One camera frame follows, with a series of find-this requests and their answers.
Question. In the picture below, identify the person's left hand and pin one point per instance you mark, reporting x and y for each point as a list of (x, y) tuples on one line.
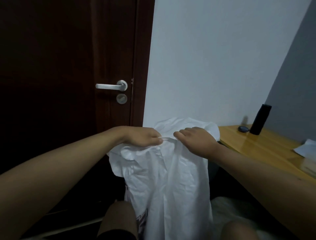
[(142, 137)]

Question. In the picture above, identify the person's right hand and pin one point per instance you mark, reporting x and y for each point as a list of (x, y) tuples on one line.
[(200, 142)]

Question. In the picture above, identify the white bag with red print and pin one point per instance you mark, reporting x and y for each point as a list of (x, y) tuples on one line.
[(170, 188)]

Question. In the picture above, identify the grey woven sack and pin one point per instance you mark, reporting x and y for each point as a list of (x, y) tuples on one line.
[(232, 210)]

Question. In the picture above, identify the person's left forearm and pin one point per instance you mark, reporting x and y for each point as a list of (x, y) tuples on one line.
[(56, 178)]

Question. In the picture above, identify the person's right forearm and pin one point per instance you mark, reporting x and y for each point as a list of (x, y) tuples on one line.
[(271, 180)]

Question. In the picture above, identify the person's left leg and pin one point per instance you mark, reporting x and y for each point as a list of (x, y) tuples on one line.
[(118, 220)]

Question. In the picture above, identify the person's leg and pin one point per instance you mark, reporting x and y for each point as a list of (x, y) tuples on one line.
[(118, 220), (237, 231)]

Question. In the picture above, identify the person's right leg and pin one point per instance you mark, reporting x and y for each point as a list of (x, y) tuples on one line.
[(237, 231)]

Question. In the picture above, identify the silver thumb-turn lock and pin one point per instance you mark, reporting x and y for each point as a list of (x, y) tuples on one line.
[(121, 99)]

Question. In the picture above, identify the small dark round case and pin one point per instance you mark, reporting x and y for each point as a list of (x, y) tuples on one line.
[(243, 129)]

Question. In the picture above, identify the silver door latch plate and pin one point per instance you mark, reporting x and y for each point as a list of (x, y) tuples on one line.
[(132, 89)]

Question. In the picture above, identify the black cylindrical bottle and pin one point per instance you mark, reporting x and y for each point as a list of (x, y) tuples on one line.
[(260, 120)]

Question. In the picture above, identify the yellow wooden desk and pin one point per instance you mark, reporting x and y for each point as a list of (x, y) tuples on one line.
[(266, 146)]

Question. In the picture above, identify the dark brown wooden door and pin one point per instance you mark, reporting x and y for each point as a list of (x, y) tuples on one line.
[(142, 61)]

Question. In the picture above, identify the white tissue sheet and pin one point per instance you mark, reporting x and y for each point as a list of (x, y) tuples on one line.
[(306, 148)]

